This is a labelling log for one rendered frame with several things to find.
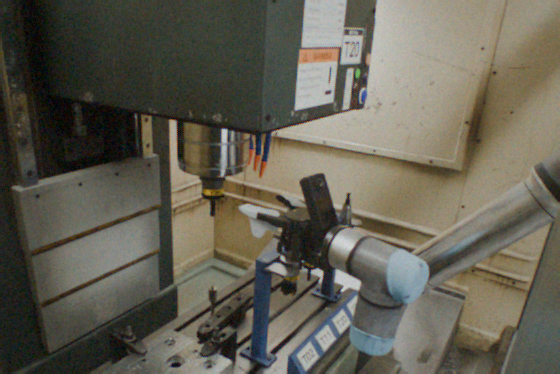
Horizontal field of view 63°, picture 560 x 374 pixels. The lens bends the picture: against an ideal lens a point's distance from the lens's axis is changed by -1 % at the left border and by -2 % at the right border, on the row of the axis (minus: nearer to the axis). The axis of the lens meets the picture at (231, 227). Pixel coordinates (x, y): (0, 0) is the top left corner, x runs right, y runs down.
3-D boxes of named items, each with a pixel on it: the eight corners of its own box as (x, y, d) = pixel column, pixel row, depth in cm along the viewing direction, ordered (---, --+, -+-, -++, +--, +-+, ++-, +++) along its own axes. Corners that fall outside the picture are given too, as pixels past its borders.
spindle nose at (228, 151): (213, 154, 113) (214, 105, 108) (263, 168, 103) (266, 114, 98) (162, 166, 102) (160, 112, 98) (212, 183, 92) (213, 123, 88)
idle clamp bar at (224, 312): (250, 312, 158) (251, 296, 155) (206, 352, 137) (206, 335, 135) (238, 307, 160) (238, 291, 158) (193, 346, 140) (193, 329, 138)
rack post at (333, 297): (342, 297, 168) (352, 223, 156) (335, 303, 164) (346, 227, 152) (317, 288, 173) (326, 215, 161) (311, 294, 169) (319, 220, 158)
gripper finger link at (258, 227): (231, 234, 90) (276, 245, 87) (233, 206, 88) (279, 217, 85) (238, 228, 93) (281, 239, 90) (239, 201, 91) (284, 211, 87)
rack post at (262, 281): (277, 359, 136) (284, 271, 124) (267, 368, 132) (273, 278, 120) (249, 345, 141) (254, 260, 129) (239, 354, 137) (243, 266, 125)
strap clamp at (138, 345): (151, 376, 127) (148, 332, 121) (142, 383, 125) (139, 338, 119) (120, 356, 135) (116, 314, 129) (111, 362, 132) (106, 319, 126)
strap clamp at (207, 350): (236, 360, 135) (237, 318, 129) (207, 385, 125) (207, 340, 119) (227, 355, 136) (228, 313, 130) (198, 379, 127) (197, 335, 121)
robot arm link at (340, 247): (349, 242, 74) (378, 229, 79) (327, 232, 77) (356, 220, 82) (342, 281, 77) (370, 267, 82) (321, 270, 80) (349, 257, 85)
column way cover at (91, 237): (164, 293, 168) (159, 155, 147) (48, 358, 133) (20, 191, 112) (155, 288, 170) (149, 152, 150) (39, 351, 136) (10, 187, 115)
